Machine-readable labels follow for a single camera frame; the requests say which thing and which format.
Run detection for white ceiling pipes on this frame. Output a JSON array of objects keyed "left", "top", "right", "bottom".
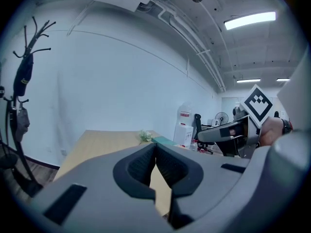
[{"left": 150, "top": 0, "right": 227, "bottom": 93}]

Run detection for wooden table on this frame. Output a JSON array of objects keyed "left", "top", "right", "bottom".
[{"left": 52, "top": 129, "right": 221, "bottom": 217}]

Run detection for white water dispenser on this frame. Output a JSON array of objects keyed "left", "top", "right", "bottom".
[{"left": 173, "top": 123, "right": 194, "bottom": 149}]

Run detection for black office chair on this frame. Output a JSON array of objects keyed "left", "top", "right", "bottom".
[{"left": 193, "top": 113, "right": 216, "bottom": 153}]

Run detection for clear water dispenser bottle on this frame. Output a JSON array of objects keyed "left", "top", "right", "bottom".
[{"left": 179, "top": 102, "right": 194, "bottom": 126}]

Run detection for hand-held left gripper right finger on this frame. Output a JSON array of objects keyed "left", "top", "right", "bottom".
[{"left": 155, "top": 143, "right": 273, "bottom": 230}]

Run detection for black standing fan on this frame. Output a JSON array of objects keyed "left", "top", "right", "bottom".
[{"left": 214, "top": 111, "right": 229, "bottom": 126}]

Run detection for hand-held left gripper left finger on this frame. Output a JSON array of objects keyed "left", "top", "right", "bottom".
[{"left": 31, "top": 143, "right": 174, "bottom": 233}]

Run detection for grey hanging bag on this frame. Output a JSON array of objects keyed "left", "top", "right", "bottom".
[{"left": 15, "top": 106, "right": 31, "bottom": 142}]

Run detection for person's white sleeve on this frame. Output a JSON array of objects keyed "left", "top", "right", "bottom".
[{"left": 276, "top": 45, "right": 311, "bottom": 133}]

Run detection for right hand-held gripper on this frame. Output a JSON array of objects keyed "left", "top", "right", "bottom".
[{"left": 197, "top": 83, "right": 274, "bottom": 159}]

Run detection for black coat rack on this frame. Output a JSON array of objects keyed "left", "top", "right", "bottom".
[{"left": 0, "top": 16, "right": 58, "bottom": 199}]

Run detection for black wristband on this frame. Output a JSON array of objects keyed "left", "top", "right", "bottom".
[{"left": 281, "top": 118, "right": 294, "bottom": 135}]

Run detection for large ceiling light panel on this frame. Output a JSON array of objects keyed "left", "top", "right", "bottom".
[{"left": 223, "top": 11, "right": 277, "bottom": 31}]

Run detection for green flat box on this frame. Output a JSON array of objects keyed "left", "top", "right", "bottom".
[{"left": 151, "top": 136, "right": 179, "bottom": 147}]

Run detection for person's right forearm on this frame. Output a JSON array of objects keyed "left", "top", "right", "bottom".
[{"left": 259, "top": 117, "right": 284, "bottom": 147}]

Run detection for white artificial flower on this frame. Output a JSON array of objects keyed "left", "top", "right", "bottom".
[{"left": 138, "top": 129, "right": 154, "bottom": 143}]

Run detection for black cap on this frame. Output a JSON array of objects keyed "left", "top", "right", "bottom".
[{"left": 13, "top": 53, "right": 35, "bottom": 98}]

